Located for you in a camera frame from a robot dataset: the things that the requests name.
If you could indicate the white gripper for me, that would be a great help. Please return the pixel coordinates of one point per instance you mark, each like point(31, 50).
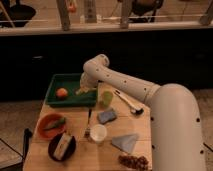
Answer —
point(87, 82)

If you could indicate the yellow banana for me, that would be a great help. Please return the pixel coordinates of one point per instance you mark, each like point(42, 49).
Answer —
point(81, 91)

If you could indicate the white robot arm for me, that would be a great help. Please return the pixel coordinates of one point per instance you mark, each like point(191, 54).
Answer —
point(176, 129)

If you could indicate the green plastic tray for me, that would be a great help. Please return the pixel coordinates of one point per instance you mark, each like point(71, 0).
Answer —
point(71, 82)

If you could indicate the light green cup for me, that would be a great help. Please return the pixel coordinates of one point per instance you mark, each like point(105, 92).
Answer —
point(106, 98)

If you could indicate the orange fruit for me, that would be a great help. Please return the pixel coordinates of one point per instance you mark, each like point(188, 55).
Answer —
point(61, 93)

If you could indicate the blue sponge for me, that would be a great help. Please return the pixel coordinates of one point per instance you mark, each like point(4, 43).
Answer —
point(106, 116)

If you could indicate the green vegetable in bowl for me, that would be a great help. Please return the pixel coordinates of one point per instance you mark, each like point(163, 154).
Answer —
point(55, 124)

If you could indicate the white cup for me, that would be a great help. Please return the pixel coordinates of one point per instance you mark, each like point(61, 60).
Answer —
point(98, 133)

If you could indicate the silver fork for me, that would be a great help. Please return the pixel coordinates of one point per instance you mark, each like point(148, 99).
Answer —
point(87, 131)

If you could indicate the orange bowl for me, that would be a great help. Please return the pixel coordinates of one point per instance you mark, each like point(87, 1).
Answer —
point(46, 120)

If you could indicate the white dish brush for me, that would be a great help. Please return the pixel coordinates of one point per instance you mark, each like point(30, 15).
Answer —
point(133, 108)

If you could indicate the white sandwich block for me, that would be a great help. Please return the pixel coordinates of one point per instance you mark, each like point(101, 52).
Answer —
point(62, 146)

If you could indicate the black clamp left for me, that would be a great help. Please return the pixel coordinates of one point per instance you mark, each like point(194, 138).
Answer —
point(18, 166)

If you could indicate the black round stool base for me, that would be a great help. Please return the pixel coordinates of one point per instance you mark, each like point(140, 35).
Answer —
point(20, 15)

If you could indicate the brown grape bunch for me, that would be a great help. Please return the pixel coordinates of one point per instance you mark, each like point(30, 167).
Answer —
point(138, 163)

